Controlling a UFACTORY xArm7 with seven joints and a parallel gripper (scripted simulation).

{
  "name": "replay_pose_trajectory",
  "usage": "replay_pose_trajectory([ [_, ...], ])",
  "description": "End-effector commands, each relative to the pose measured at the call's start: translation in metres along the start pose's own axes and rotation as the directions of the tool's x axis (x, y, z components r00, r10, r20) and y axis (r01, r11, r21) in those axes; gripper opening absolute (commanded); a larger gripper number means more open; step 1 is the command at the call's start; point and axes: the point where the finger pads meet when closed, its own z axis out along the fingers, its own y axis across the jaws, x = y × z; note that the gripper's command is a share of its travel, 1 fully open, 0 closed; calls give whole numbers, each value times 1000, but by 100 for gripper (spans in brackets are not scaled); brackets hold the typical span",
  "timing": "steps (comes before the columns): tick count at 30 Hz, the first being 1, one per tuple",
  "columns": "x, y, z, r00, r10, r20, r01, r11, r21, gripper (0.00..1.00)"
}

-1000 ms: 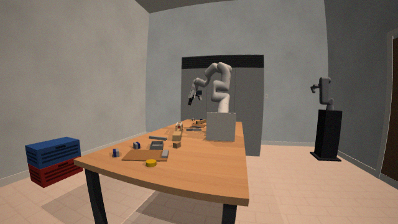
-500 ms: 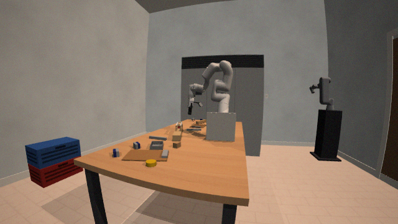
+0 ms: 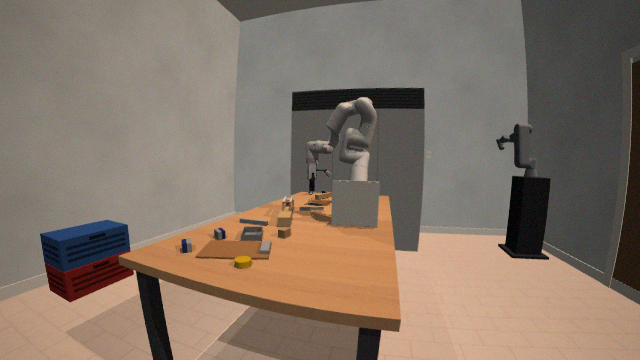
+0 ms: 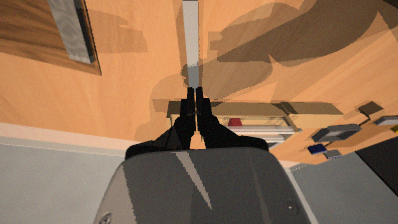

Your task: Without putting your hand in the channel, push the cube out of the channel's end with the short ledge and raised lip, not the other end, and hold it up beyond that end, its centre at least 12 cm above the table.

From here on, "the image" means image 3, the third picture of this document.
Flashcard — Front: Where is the light brown wooden bar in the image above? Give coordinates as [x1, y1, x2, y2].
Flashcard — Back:
[315, 192, 332, 200]

